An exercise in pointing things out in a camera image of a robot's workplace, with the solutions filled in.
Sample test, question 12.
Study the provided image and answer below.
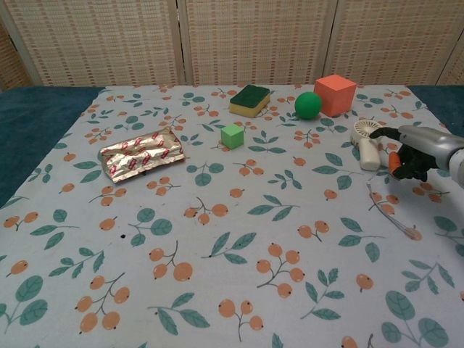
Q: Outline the woven folding screen panel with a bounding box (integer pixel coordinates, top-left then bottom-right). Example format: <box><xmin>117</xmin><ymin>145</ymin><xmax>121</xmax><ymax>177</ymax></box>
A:
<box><xmin>325</xmin><ymin>0</ymin><xmax>464</xmax><ymax>87</ymax></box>
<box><xmin>179</xmin><ymin>0</ymin><xmax>339</xmax><ymax>87</ymax></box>
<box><xmin>0</xmin><ymin>21</ymin><xmax>34</xmax><ymax>92</ymax></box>
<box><xmin>440</xmin><ymin>45</ymin><xmax>464</xmax><ymax>87</ymax></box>
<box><xmin>0</xmin><ymin>0</ymin><xmax>188</xmax><ymax>88</ymax></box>

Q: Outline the orange cube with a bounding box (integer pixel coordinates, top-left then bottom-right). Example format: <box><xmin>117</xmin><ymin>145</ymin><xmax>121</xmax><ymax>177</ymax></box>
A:
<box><xmin>313</xmin><ymin>75</ymin><xmax>358</xmax><ymax>118</ymax></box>

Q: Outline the green ball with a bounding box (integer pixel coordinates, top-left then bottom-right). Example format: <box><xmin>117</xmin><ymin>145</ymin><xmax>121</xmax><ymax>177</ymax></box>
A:
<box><xmin>294</xmin><ymin>91</ymin><xmax>323</xmax><ymax>122</ymax></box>

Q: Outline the small light green cube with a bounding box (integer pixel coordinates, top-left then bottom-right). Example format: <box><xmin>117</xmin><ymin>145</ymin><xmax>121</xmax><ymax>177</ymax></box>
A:
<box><xmin>220</xmin><ymin>124</ymin><xmax>245</xmax><ymax>150</ymax></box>

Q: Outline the white handheld fan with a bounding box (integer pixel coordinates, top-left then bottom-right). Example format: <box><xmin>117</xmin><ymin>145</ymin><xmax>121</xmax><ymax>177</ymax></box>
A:
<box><xmin>349</xmin><ymin>118</ymin><xmax>384</xmax><ymax>172</ymax></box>

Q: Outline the green yellow sponge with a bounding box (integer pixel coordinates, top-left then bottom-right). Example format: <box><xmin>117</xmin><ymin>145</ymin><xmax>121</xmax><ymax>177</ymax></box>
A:
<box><xmin>228</xmin><ymin>85</ymin><xmax>272</xmax><ymax>119</ymax></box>

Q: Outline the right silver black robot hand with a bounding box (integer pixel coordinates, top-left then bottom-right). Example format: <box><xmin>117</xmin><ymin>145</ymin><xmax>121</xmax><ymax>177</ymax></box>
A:
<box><xmin>368</xmin><ymin>124</ymin><xmax>464</xmax><ymax>182</ymax></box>

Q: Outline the floral print tablecloth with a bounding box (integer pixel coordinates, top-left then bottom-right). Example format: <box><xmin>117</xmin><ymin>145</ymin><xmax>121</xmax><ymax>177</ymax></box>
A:
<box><xmin>0</xmin><ymin>83</ymin><xmax>464</xmax><ymax>348</ymax></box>

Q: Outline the crumpled foil snack wrapper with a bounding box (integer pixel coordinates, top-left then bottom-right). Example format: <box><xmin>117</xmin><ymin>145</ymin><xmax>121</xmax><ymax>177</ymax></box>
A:
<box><xmin>97</xmin><ymin>129</ymin><xmax>187</xmax><ymax>186</ymax></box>

